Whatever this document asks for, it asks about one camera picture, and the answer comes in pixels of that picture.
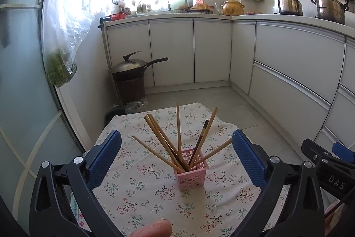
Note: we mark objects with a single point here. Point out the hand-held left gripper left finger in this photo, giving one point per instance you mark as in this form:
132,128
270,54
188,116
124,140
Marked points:
106,159

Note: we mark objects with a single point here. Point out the steel cooking pot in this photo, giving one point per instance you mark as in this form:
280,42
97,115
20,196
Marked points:
328,10

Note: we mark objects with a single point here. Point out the red plastic basket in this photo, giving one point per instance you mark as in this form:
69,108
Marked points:
116,17

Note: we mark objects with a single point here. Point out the brown plastic bin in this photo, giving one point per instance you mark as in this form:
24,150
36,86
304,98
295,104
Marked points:
130,91

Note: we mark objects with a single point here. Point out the crumpled clear plastic bag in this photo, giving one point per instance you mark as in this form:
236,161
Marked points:
136,106

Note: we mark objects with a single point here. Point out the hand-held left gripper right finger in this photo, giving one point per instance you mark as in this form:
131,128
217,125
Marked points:
248,159

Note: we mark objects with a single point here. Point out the person's right hand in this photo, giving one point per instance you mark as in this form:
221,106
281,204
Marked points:
334,223

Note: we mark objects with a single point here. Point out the group of small jars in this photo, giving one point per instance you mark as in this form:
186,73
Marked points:
141,8

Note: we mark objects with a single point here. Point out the pale green basin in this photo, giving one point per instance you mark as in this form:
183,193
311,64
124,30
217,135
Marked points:
174,5

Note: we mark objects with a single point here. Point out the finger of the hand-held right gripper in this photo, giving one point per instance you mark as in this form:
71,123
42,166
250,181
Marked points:
344,151
330,176

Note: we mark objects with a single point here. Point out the yellow clay pot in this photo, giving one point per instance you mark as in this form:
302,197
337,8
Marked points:
233,8

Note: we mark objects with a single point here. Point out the bundle of wooden chopsticks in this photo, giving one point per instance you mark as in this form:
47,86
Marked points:
179,128

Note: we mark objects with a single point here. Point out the white kitchen cabinets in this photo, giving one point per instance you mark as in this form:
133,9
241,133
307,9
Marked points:
277,45

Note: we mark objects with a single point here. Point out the floral tablecloth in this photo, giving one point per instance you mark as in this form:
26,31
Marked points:
144,184

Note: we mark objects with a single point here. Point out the plastic bag of greens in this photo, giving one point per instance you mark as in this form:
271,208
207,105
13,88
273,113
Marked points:
59,70

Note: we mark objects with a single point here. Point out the person's left hand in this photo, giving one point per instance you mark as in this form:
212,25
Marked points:
152,230

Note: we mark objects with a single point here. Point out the woven basket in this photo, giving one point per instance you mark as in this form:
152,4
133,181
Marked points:
199,7

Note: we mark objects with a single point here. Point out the steel kettle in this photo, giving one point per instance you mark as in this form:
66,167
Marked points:
289,5

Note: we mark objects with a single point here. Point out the black chopstick gold band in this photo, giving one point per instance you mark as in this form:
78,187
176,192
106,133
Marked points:
204,127

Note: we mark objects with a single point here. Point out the steel wok lid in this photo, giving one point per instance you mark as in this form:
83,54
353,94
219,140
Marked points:
129,66

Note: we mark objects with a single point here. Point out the frosted glass sliding door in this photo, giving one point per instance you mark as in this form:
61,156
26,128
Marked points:
22,87

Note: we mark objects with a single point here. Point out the pink chopstick holder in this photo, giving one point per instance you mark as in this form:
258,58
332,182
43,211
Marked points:
191,180

